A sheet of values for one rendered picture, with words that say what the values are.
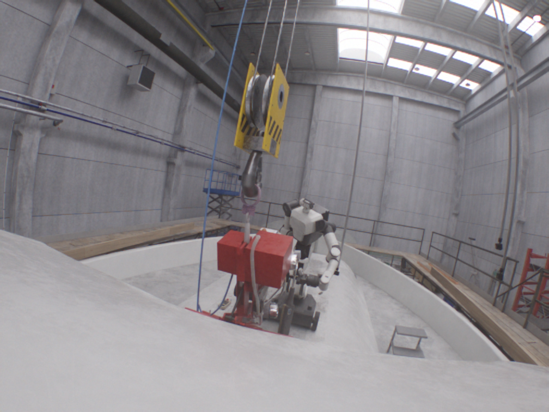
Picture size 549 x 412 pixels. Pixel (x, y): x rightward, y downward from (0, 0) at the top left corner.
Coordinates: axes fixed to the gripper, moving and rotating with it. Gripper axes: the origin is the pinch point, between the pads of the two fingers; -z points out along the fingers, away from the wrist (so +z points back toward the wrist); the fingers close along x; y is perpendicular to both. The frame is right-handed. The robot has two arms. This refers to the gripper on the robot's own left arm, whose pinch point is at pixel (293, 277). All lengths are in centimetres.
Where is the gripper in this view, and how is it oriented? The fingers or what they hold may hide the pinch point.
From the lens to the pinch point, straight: 200.3
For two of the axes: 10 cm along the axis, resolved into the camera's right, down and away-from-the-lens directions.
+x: 2.8, -3.1, 9.1
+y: 0.8, -9.4, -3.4
